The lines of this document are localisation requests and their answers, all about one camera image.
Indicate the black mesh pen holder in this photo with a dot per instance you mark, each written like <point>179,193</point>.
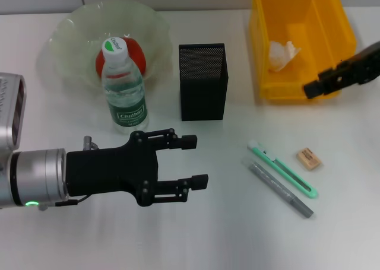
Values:
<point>205,89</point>

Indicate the yellow plastic bin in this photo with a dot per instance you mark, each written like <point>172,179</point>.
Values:
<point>267,20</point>

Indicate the white paper ball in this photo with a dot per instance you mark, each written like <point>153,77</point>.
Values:
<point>280,56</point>

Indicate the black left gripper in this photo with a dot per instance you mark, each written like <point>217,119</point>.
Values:
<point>112,169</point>

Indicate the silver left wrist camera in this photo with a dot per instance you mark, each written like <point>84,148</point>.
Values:
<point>12,109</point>

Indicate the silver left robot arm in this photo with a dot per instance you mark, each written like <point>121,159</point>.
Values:
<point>35,175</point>

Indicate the pale green glass fruit plate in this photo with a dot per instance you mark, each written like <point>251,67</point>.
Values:
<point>74,29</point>

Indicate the clear green-label water bottle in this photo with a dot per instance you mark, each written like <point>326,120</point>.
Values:
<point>124,104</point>

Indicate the red-orange orange fruit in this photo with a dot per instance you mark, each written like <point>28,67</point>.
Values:
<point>138,59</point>

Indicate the tan eraser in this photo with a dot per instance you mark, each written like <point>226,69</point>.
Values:
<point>308,158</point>

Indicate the grey marker pen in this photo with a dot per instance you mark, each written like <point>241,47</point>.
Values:
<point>276,187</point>

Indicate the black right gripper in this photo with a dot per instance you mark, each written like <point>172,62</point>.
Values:
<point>362,65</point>

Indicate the mint green utility knife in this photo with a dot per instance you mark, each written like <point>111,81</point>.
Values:
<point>279,166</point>

